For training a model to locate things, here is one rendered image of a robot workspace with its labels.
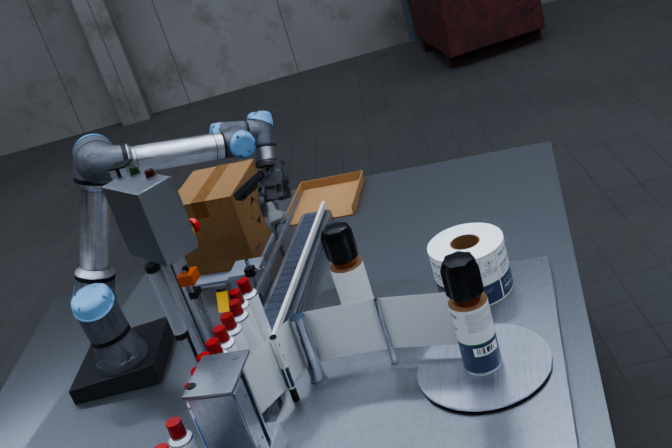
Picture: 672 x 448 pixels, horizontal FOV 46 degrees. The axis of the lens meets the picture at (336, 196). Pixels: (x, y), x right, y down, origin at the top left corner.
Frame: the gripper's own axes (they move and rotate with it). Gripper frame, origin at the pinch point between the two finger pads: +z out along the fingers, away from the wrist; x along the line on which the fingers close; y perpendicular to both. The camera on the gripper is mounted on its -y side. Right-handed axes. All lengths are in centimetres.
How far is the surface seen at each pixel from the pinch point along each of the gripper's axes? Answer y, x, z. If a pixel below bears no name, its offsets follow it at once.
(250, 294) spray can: 2.1, -27.9, 18.2
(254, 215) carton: -16.2, 31.1, -7.9
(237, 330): 2.9, -41.4, 26.3
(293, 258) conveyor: -1.1, 20.9, 9.2
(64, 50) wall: -366, 475, -253
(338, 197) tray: 5, 67, -12
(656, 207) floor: 131, 198, 9
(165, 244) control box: -3, -61, 4
